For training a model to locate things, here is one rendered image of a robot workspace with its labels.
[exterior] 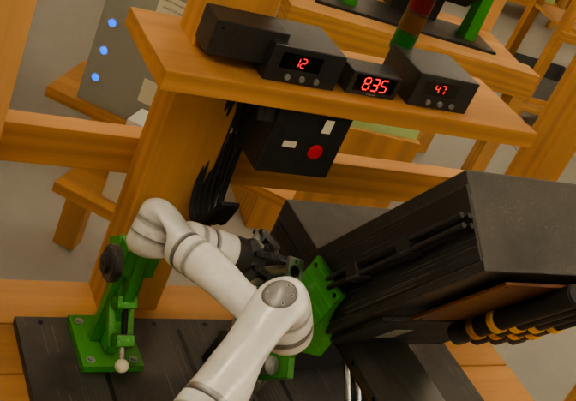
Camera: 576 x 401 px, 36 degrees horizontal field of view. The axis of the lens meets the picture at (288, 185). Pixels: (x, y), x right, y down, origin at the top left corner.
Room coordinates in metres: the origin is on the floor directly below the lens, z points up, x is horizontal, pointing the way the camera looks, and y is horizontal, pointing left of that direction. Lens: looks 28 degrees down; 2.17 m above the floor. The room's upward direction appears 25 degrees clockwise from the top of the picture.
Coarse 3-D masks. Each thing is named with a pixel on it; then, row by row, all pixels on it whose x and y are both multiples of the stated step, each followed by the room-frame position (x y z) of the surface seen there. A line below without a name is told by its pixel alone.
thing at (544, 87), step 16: (544, 0) 6.87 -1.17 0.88; (528, 16) 6.84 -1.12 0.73; (560, 16) 6.74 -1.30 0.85; (560, 32) 6.45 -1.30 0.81; (512, 48) 6.85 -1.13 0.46; (544, 48) 6.51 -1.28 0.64; (528, 64) 6.96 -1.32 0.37; (544, 64) 6.47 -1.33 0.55; (544, 80) 6.55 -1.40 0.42; (544, 96) 6.59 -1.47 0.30; (528, 112) 6.46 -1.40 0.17
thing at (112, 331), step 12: (120, 240) 1.45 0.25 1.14; (120, 288) 1.41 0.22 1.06; (108, 300) 1.40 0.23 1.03; (120, 300) 1.39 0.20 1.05; (108, 312) 1.39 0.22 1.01; (132, 312) 1.42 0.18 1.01; (108, 324) 1.38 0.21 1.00; (120, 324) 1.39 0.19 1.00; (132, 324) 1.41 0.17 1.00; (108, 336) 1.36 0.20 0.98; (120, 336) 1.36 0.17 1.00; (132, 336) 1.37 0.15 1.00
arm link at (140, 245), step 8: (192, 224) 1.35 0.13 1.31; (200, 224) 1.36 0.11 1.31; (136, 232) 1.27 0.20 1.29; (200, 232) 1.34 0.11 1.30; (208, 232) 1.35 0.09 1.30; (216, 232) 1.37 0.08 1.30; (128, 240) 1.27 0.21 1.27; (136, 240) 1.26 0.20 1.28; (144, 240) 1.26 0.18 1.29; (152, 240) 1.27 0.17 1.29; (208, 240) 1.34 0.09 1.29; (216, 240) 1.36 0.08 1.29; (136, 248) 1.26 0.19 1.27; (144, 248) 1.26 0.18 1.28; (152, 248) 1.26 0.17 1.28; (160, 248) 1.28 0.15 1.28; (144, 256) 1.26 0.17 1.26; (152, 256) 1.27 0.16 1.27; (160, 256) 1.27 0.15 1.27
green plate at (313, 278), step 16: (320, 256) 1.49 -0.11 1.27; (304, 272) 1.48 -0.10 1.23; (320, 272) 1.46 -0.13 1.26; (320, 288) 1.43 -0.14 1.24; (336, 288) 1.41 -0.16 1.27; (320, 304) 1.41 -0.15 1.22; (336, 304) 1.40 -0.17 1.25; (320, 320) 1.39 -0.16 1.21; (320, 336) 1.41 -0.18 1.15; (304, 352) 1.40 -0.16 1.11; (320, 352) 1.43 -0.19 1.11
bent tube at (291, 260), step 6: (288, 258) 1.47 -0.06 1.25; (294, 258) 1.48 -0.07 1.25; (288, 264) 1.47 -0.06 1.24; (294, 264) 1.48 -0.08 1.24; (300, 264) 1.49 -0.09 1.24; (270, 270) 1.49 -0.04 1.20; (276, 270) 1.48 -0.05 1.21; (282, 270) 1.47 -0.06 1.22; (288, 270) 1.46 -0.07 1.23; (294, 270) 1.49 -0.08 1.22; (300, 270) 1.48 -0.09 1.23; (282, 276) 1.47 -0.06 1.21; (288, 276) 1.45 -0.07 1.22; (294, 276) 1.48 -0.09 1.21; (300, 276) 1.47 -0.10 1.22; (252, 282) 1.50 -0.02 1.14; (258, 282) 1.50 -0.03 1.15; (234, 318) 1.47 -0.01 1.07
